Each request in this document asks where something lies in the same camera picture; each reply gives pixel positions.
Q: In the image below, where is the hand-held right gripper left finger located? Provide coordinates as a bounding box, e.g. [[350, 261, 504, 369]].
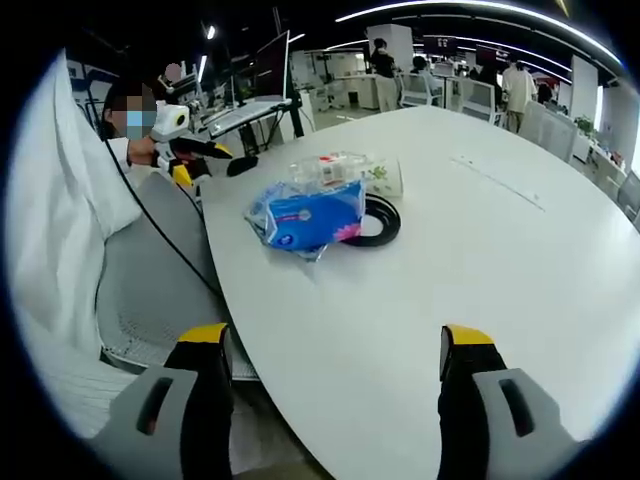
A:
[[90, 322, 235, 480]]

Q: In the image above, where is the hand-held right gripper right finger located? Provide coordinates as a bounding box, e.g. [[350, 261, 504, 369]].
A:
[[437, 323, 592, 480]]

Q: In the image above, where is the small black oblong item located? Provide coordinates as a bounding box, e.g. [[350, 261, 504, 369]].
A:
[[226, 155, 261, 178]]

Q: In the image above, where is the blue tissue packet item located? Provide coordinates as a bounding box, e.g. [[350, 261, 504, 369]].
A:
[[243, 178, 369, 264]]

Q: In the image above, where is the clear plastic box item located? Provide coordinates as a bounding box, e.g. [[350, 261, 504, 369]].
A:
[[286, 151, 372, 192]]

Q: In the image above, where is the white green-print paper cup item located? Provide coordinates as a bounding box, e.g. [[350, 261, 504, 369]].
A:
[[366, 158, 406, 199]]

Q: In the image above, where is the black ring item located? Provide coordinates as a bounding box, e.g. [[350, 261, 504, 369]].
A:
[[327, 193, 403, 249]]

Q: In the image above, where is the person's left hand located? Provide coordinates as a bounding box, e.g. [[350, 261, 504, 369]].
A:
[[128, 135, 158, 165]]

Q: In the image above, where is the open laptop on stand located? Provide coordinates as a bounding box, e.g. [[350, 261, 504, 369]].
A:
[[201, 96, 294, 140]]

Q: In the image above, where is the black laptop stand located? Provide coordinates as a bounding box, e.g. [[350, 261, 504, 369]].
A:
[[238, 99, 307, 154]]

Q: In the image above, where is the dark computer monitor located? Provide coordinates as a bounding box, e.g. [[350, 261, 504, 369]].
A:
[[252, 29, 293, 102]]

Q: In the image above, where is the grey mesh office chair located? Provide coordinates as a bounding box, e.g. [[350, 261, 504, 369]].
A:
[[94, 172, 262, 382]]

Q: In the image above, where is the person's white shirt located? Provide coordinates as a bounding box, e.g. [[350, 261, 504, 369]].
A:
[[7, 49, 147, 440]]

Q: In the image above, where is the white table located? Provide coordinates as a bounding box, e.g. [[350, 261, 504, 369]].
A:
[[192, 104, 637, 480]]

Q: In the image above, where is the white mesh office chair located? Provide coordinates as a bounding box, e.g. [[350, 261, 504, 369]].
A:
[[398, 72, 435, 109], [518, 100, 579, 162], [458, 78, 507, 125]]

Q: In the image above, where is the long ceiling light strip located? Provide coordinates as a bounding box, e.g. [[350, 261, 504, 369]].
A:
[[333, 0, 624, 67]]

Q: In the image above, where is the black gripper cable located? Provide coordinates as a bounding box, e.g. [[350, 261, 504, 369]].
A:
[[102, 137, 224, 301]]

